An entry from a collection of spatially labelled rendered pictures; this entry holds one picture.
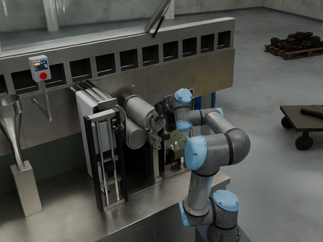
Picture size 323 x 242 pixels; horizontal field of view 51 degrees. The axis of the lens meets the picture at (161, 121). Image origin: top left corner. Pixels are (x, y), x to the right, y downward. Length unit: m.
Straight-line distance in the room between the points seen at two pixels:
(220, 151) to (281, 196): 2.31
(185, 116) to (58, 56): 0.78
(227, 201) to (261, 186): 2.01
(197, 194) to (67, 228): 0.73
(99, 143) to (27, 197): 0.48
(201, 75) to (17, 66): 1.23
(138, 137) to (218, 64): 0.93
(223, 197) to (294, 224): 1.70
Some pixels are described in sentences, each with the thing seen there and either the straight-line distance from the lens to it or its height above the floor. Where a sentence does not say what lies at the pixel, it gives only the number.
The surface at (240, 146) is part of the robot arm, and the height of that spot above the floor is 1.50.
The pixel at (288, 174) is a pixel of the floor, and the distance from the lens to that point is 3.75.
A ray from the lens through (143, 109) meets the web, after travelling 1.91.
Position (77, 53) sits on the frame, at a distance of 1.94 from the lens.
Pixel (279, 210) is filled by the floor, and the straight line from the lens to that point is 3.29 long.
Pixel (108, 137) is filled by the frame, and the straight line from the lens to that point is 1.67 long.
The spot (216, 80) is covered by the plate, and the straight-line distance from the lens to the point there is 2.55.
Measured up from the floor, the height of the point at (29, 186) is 1.08.
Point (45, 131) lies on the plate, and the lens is 2.02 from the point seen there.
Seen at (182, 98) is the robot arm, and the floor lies 1.50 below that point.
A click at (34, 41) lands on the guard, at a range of 1.83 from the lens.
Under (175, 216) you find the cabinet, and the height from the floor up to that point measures 0.78.
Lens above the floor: 2.11
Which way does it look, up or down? 27 degrees down
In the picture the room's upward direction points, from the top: 2 degrees counter-clockwise
